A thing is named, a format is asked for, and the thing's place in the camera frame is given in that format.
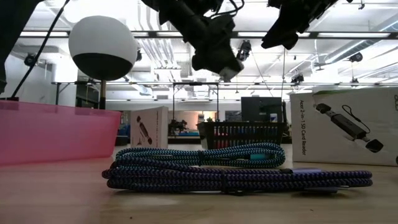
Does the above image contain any purple braided cable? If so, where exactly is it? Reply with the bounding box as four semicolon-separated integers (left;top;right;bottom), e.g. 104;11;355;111
101;167;374;195

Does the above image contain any dark background screen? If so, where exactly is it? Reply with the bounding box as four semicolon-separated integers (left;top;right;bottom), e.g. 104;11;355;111
240;96;284;123

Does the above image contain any teal pen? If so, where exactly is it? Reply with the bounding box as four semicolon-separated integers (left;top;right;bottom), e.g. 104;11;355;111
113;142;287;170

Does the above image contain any black hanging cable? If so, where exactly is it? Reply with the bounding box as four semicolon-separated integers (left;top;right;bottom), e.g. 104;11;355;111
10;0;71;101

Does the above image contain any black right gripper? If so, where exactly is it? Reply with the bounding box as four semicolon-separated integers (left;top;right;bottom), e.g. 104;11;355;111
261;0;315;50

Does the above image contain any black aluminium rig frame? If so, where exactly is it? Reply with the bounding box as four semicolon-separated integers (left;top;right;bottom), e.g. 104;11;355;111
18;30;398;40

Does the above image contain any pink translucent plastic bin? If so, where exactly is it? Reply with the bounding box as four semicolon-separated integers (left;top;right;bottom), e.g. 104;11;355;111
0;99;122;166

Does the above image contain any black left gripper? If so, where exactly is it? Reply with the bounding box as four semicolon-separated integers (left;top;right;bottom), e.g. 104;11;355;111
186;14;245;75

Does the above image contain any white SD card reader box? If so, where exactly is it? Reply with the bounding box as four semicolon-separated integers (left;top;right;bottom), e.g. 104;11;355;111
289;86;398;167
130;106;169;149

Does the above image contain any black slotted basket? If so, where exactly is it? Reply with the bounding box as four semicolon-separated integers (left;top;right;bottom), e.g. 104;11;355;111
197;121;287;151

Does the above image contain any white globe black table lamp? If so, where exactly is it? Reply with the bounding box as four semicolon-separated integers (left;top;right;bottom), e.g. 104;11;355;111
68;15;139;110

